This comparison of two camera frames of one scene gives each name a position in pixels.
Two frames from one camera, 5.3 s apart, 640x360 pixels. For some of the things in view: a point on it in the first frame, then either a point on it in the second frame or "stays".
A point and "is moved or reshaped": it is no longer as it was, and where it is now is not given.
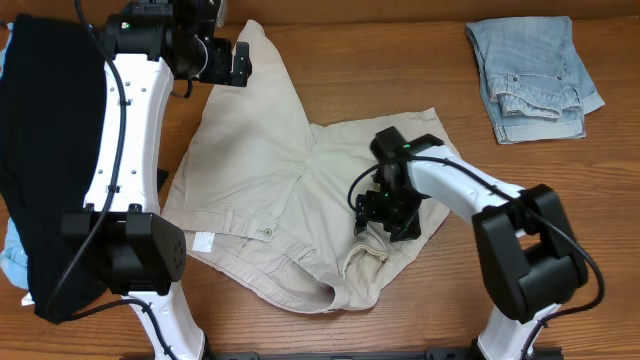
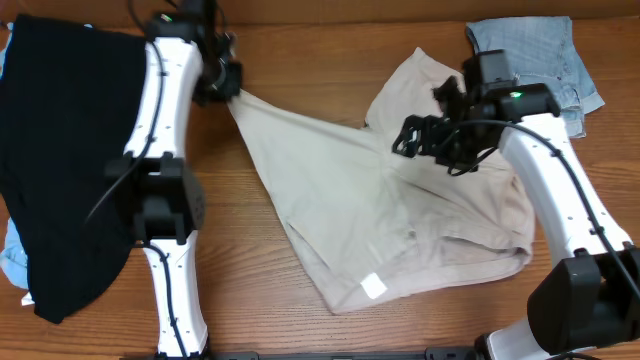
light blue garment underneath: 14,258 stays
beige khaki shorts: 268,197 is moved or reshaped
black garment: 53,124 stays
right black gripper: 382,213 -> 435,133
